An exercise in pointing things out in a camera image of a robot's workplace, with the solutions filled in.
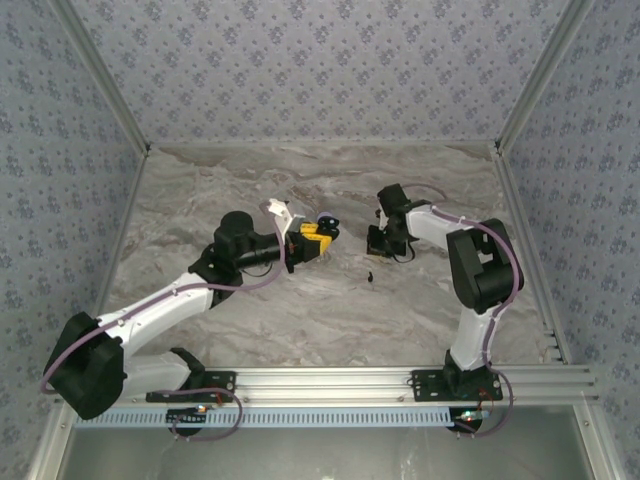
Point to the aluminium frame leg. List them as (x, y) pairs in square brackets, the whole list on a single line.
[(50, 445), (600, 445)]

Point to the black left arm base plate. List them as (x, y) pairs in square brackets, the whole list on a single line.
[(220, 387)]

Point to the purple earbud charging case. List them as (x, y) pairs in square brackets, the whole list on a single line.
[(325, 215)]

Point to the aluminium table edge rail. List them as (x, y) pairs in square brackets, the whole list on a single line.
[(537, 280), (117, 245)]

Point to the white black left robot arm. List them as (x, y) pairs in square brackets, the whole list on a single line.
[(160, 305)]

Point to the black earbud charging case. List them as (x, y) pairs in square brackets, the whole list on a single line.
[(331, 225)]

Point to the wide aluminium frame rail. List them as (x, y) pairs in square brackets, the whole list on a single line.
[(325, 382)]

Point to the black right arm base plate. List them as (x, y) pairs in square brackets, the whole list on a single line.
[(425, 387)]

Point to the small black controller board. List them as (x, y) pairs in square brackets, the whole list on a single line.
[(185, 417), (467, 420)]

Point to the aluminium frame post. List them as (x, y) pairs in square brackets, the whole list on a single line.
[(545, 75), (100, 75)]

